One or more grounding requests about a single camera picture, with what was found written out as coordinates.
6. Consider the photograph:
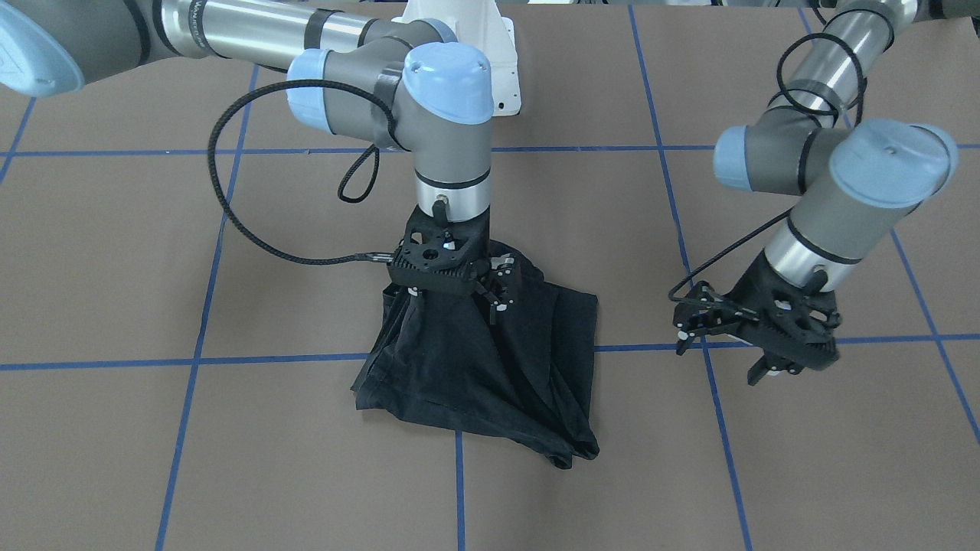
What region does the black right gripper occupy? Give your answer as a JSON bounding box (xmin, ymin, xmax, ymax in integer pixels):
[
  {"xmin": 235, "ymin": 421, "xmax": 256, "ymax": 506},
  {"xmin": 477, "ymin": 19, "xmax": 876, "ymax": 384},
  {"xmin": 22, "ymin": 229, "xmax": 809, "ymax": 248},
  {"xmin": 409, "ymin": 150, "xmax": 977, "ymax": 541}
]
[{"xmin": 387, "ymin": 206, "xmax": 522, "ymax": 327}]

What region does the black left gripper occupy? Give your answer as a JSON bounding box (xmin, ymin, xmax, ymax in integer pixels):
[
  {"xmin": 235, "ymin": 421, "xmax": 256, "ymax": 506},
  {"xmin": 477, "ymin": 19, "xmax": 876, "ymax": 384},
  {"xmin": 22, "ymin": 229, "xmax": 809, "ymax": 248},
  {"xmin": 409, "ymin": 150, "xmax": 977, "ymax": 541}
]
[{"xmin": 673, "ymin": 252, "xmax": 842, "ymax": 385}]

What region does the black graphic t-shirt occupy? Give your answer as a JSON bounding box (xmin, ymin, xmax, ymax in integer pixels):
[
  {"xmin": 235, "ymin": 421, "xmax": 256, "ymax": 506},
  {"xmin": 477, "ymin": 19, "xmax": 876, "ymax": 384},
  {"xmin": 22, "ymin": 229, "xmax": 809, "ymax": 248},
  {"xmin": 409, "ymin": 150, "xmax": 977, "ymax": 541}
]
[{"xmin": 352, "ymin": 242, "xmax": 601, "ymax": 468}]

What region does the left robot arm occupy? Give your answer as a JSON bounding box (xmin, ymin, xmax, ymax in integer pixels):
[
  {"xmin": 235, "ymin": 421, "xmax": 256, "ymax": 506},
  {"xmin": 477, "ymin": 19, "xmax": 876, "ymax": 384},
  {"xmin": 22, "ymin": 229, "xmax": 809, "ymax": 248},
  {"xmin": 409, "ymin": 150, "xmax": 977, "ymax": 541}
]
[{"xmin": 668, "ymin": 1, "xmax": 978, "ymax": 385}]

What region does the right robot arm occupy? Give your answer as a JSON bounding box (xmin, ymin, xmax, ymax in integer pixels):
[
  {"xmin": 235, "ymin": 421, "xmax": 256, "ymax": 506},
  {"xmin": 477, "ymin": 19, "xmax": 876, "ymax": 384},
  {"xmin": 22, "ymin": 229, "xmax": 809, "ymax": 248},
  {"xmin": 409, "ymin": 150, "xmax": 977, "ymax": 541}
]
[{"xmin": 1, "ymin": 1, "xmax": 519, "ymax": 318}]

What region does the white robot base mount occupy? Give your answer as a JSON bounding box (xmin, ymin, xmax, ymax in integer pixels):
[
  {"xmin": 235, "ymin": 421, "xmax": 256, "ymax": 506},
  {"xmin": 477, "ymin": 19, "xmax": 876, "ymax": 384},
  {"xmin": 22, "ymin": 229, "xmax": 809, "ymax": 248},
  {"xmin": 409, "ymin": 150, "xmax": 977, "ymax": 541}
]
[{"xmin": 394, "ymin": 1, "xmax": 522, "ymax": 116}]

